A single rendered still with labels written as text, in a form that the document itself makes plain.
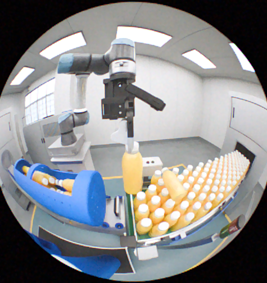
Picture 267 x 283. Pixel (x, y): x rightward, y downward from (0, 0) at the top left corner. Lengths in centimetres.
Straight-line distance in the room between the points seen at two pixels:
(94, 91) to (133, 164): 289
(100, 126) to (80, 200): 285
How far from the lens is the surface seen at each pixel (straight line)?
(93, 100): 304
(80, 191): 35
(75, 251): 155
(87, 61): 33
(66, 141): 73
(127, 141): 23
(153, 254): 63
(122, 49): 28
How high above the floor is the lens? 147
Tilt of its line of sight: 23 degrees down
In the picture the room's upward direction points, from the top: straight up
